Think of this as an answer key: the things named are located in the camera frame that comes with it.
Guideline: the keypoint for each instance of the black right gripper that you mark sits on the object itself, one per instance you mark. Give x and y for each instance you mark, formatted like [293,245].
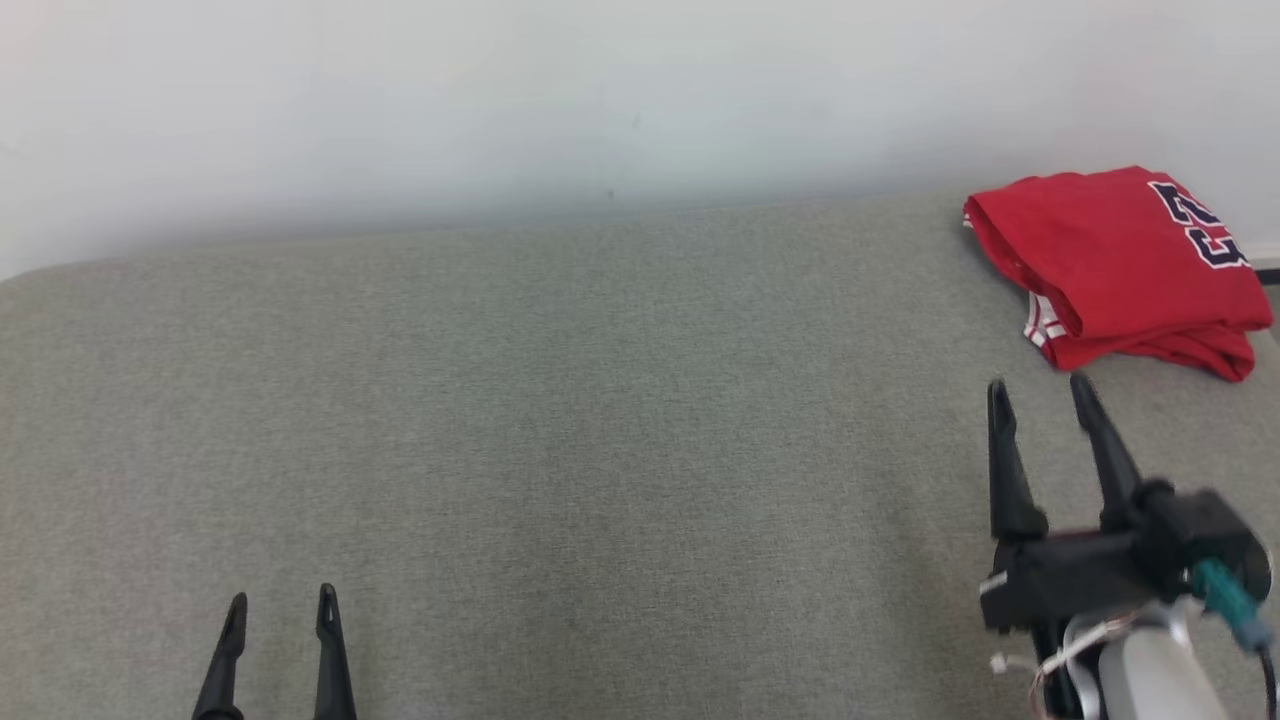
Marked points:
[1070,575]

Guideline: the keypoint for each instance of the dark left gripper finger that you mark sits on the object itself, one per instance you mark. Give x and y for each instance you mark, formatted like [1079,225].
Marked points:
[222,680]
[332,670]

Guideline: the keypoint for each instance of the red jersey with striped trim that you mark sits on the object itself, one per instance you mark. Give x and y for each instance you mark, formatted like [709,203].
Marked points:
[1110,250]

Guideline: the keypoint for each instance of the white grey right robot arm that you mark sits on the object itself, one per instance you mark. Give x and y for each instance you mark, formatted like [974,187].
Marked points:
[1150,670]

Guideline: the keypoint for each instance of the grey fabric sofa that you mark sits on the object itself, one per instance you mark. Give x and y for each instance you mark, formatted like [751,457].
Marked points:
[550,400]

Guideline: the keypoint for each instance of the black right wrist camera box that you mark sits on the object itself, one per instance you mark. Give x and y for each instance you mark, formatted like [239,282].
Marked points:
[1205,535]

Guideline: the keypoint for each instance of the teal right camera connector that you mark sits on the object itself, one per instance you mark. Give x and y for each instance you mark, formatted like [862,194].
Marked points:
[1225,595]

